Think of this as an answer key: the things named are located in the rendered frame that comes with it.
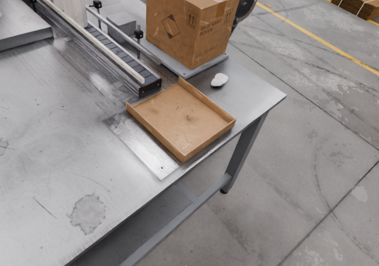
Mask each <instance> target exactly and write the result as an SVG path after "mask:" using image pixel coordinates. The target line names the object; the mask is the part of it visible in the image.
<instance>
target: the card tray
mask: <svg viewBox="0 0 379 266"><path fill-rule="evenodd" d="M126 110H127V111H128V112H129V113H130V114H131V115H132V116H133V117H134V118H135V119H136V120H137V121H138V122H140V123H141V124H142V125H143V126H144V127H145V128H146V129H147V130H148V131H149V132H150V133H151V134H152V135H153V136H154V137H155V138H156V139H157V140H159V141H160V142H161V143H162V144H163V145H164V146H165V147H166V148H167V149H168V150H169V151H171V152H172V154H173V155H175V156H176V157H177V158H178V159H179V160H180V161H181V162H182V163H185V161H187V160H189V159H190V158H191V157H193V156H194V155H195V154H197V153H198V152H199V151H201V150H202V149H204V148H205V147H206V146H208V145H209V144H210V143H212V142H213V141H214V140H216V139H217V138H219V137H220V136H221V135H223V134H224V133H225V132H227V131H228V130H229V129H231V128H232V127H234V124H235V122H236V118H235V117H233V116H232V115H230V114H229V113H228V112H227V111H225V110H224V109H223V108H221V107H220V106H219V105H218V104H216V103H215V102H214V101H212V100H211V99H209V98H208V97H207V96H205V95H204V94H203V93H202V92H200V91H199V90H198V89H196V88H195V87H193V86H192V85H191V84H190V83H188V82H187V81H186V80H184V79H183V78H182V77H180V76H179V79H178V83H177V84H176V85H173V86H171V87H169V88H167V89H166V90H163V91H161V92H159V93H158V94H155V95H153V96H151V97H149V98H147V99H145V100H143V101H141V102H139V103H137V104H135V105H133V106H131V105H130V104H129V103H128V102H126Z"/></svg>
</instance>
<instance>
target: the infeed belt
mask: <svg viewBox="0 0 379 266"><path fill-rule="evenodd" d="M40 1H41V2H42V3H43V4H44V5H45V6H47V7H48V8H49V9H50V10H51V11H52V12H54V13H55V14H56V15H57V16H58V17H60V18H61V19H62V20H63V21H64V22H65V23H67V24H68V25H69V26H70V27H71V28H72V29H74V30H75V31H76V32H77V33H78V34H79V35H81V36H82V37H83V38H84V39H85V40H87V41H88V42H89V43H90V44H91V45H93V46H94V47H95V48H96V49H97V50H98V51H99V52H101V53H102V54H103V55H104V56H105V57H106V58H108V59H109V60H110V61H111V62H112V63H113V64H114V65H116V66H117V67H118V68H120V69H121V70H122V71H123V72H124V73H125V74H127V75H128V76H129V77H130V78H131V79H132V80H133V81H135V82H136V83H137V84H138V85H139V86H140V87H142V88H143V87H145V86H147V85H149V84H151V83H154V82H156V81H158V80H159V78H157V77H156V76H155V75H154V74H152V73H151V72H150V71H149V70H148V69H146V68H145V67H144V66H142V65H141V64H140V63H139V62H137V61H136V60H135V59H134V58H132V57H131V56H130V55H129V54H127V53H126V52H125V51H124V50H123V49H121V48H120V47H118V46H117V45H116V44H115V43H114V42H112V41H111V40H110V39H109V38H107V37H106V36H105V35H104V34H102V33H101V32H100V31H98V30H97V29H96V28H95V27H93V26H92V25H91V24H90V23H88V27H87V28H85V30H86V31H87V32H89V33H90V34H91V35H92V36H93V37H95V38H96V39H97V40H98V41H99V42H101V43H102V44H103V45H105V47H107V48H108V49H109V50H111V51H112V52H113V53H114V54H115V55H117V56H118V57H119V58H120V59H121V60H122V61H124V62H125V63H126V64H127V65H128V66H130V67H131V68H132V69H134V70H135V71H136V72H137V73H138V74H140V75H141V76H142V77H143V78H144V83H143V84H141V83H140V82H139V81H138V80H137V79H136V78H134V77H133V76H132V75H131V74H130V73H129V72H127V71H126V70H125V69H124V68H123V67H122V66H120V65H119V64H118V63H116V62H115V61H114V60H113V59H112V58H111V57H109V56H108V55H107V54H106V53H105V52H104V51H102V50H101V49H100V48H99V47H98V46H97V45H95V44H94V43H93V42H92V41H90V40H89V39H88V38H87V37H86V36H85V35H83V34H82V33H81V32H80V31H79V30H77V29H76V28H75V27H74V26H73V25H72V24H70V23H69V22H68V21H67V20H66V19H65V18H63V17H62V16H61V15H59V14H58V13H57V12H56V11H55V10H54V9H53V8H51V7H50V6H49V5H48V4H47V3H46V2H44V1H43V0H40ZM50 1H51V2H52V3H54V1H53V0H50Z"/></svg>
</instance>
